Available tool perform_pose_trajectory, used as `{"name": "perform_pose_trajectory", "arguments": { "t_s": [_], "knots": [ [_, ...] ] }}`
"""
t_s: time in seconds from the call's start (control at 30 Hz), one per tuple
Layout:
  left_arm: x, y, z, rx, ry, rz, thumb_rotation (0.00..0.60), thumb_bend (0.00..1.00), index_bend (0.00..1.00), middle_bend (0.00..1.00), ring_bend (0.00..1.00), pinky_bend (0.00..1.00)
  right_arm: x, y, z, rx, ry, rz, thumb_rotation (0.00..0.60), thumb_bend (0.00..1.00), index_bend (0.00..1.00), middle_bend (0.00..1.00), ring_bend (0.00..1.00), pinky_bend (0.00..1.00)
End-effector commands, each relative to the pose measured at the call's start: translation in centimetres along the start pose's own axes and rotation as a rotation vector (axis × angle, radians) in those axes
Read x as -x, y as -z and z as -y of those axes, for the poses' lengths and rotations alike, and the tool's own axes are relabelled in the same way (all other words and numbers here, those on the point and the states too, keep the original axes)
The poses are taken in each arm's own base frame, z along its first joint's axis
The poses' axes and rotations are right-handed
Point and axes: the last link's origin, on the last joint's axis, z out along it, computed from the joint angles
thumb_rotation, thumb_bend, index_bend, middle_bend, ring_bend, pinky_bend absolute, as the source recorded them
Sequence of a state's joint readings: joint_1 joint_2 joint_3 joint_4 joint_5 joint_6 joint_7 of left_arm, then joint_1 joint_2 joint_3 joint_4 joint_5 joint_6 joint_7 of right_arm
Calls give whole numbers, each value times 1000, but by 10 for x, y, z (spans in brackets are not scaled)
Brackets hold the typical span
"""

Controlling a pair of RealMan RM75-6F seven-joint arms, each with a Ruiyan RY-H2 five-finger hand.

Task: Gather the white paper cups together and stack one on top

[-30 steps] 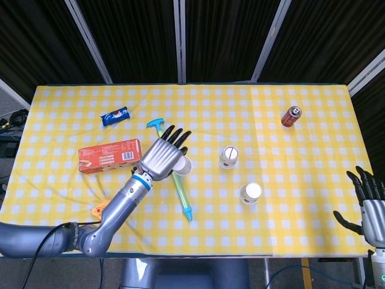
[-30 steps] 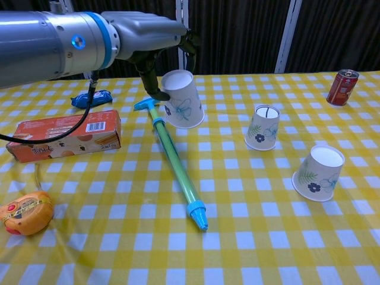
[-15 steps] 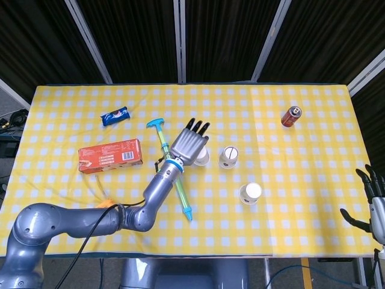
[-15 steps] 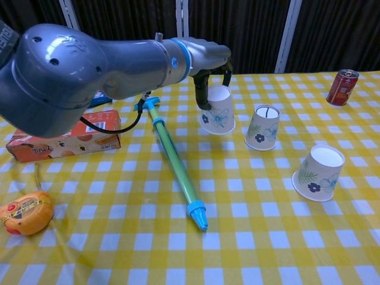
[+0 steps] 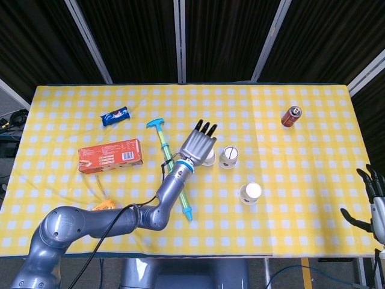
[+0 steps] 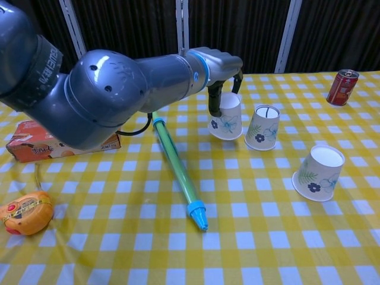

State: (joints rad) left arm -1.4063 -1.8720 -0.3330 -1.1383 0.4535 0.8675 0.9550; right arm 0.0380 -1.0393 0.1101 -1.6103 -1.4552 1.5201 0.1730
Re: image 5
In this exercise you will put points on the teal green water pump toy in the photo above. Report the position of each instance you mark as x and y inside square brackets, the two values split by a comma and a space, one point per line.
[186, 208]

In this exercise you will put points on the blue snack packet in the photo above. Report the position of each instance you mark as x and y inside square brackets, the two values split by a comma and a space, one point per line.
[115, 116]

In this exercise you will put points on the black ribbed partition panel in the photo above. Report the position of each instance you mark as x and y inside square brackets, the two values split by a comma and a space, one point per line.
[135, 39]
[373, 120]
[36, 45]
[325, 39]
[225, 39]

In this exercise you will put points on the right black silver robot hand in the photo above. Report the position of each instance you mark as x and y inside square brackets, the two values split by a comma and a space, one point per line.
[379, 216]

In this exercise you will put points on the white paper cup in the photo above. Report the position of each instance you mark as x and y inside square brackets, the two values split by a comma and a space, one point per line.
[250, 194]
[211, 158]

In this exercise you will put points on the yellow checkered tablecloth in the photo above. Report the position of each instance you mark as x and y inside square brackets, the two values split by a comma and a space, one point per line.
[270, 228]

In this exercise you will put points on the orange toy tape measure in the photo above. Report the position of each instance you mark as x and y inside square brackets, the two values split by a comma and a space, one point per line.
[103, 205]

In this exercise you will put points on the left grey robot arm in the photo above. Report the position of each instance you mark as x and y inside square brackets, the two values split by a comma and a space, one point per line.
[90, 219]

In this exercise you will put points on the black equipment box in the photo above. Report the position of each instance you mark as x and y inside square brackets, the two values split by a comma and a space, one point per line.
[7, 148]

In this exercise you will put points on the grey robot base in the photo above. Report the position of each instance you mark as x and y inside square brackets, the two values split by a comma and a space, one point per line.
[186, 275]

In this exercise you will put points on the orange cardboard box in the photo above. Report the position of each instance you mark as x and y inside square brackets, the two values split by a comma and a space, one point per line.
[109, 156]

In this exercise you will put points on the aluminium frame post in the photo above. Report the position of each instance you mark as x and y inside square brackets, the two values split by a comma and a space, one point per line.
[270, 39]
[88, 39]
[12, 93]
[367, 75]
[180, 42]

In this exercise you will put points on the red soda can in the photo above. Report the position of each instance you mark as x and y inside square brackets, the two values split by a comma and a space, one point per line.
[291, 117]

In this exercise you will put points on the grey metal table leg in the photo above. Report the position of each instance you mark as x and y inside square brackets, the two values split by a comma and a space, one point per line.
[268, 272]

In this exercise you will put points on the white paper cup lined base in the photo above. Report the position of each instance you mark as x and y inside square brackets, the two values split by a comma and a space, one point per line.
[229, 157]

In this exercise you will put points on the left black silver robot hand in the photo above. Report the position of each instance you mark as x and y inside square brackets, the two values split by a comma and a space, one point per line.
[197, 147]

